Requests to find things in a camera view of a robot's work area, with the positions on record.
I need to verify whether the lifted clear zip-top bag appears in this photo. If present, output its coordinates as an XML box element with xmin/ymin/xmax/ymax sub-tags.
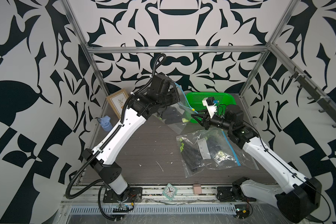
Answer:
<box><xmin>226</xmin><ymin>135</ymin><xmax>259</xmax><ymax>170</ymax></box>

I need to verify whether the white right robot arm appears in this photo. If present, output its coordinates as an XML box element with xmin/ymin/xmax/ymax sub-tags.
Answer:
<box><xmin>192</xmin><ymin>105</ymin><xmax>322</xmax><ymax>224</ymax></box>

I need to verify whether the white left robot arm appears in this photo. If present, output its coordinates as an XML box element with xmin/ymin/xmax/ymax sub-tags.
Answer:
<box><xmin>82</xmin><ymin>87</ymin><xmax>180</xmax><ymax>196</ymax></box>

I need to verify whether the gold framed plant picture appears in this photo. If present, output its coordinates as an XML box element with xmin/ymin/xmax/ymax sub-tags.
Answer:
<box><xmin>106</xmin><ymin>89</ymin><xmax>128</xmax><ymax>118</ymax></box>

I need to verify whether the green plastic basket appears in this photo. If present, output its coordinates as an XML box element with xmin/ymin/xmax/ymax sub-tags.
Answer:
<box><xmin>186</xmin><ymin>92</ymin><xmax>236</xmax><ymax>116</ymax></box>

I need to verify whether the small pink block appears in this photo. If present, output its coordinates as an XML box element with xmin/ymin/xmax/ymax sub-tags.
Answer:
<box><xmin>193</xmin><ymin>184</ymin><xmax>202</xmax><ymax>195</ymax></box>

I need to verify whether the mint square clock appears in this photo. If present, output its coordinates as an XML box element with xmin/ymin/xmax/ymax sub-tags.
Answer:
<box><xmin>163</xmin><ymin>183</ymin><xmax>177</xmax><ymax>201</ymax></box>

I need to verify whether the small green circuit board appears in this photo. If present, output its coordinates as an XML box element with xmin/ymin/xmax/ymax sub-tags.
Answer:
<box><xmin>117</xmin><ymin>204</ymin><xmax>134</xmax><ymax>212</ymax></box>

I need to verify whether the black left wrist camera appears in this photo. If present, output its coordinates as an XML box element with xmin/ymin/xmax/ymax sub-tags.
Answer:
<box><xmin>150</xmin><ymin>73</ymin><xmax>172</xmax><ymax>94</ymax></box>

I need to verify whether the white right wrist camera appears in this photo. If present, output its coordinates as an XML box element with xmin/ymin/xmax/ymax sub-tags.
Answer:
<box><xmin>202</xmin><ymin>97</ymin><xmax>218</xmax><ymax>119</ymax></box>

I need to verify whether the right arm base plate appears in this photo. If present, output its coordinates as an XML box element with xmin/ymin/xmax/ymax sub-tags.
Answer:
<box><xmin>217</xmin><ymin>177</ymin><xmax>257</xmax><ymax>202</ymax></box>

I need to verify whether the black wall hook rail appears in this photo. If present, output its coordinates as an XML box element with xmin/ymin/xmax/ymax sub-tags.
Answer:
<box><xmin>289</xmin><ymin>66</ymin><xmax>336</xmax><ymax>128</ymax></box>

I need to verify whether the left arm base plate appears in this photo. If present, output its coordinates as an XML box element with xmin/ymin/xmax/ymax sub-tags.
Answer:
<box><xmin>103</xmin><ymin>187</ymin><xmax>143</xmax><ymax>203</ymax></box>

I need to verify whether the white perforated cable duct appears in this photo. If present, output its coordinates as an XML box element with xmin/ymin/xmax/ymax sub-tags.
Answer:
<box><xmin>70</xmin><ymin>204</ymin><xmax>236</xmax><ymax>215</ymax></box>

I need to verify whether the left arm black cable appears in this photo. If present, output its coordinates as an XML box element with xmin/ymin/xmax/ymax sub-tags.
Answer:
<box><xmin>65</xmin><ymin>53</ymin><xmax>167</xmax><ymax>222</ymax></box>

